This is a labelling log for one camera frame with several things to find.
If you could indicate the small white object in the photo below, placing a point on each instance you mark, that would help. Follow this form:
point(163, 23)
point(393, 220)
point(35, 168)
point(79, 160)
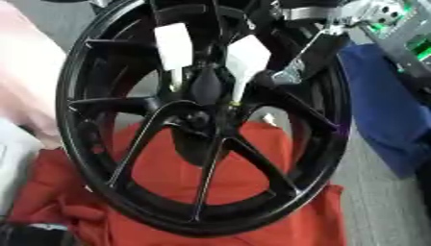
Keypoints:
point(270, 119)

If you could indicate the white fabric object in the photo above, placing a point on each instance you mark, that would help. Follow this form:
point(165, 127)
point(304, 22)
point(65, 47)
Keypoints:
point(14, 160)

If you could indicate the person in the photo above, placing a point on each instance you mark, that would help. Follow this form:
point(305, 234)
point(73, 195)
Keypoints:
point(381, 109)
point(25, 70)

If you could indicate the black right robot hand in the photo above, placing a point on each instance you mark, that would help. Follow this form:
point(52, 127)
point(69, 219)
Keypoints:
point(314, 48)

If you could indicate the black spoked wheel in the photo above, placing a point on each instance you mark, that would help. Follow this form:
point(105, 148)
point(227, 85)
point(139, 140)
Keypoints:
point(140, 209)

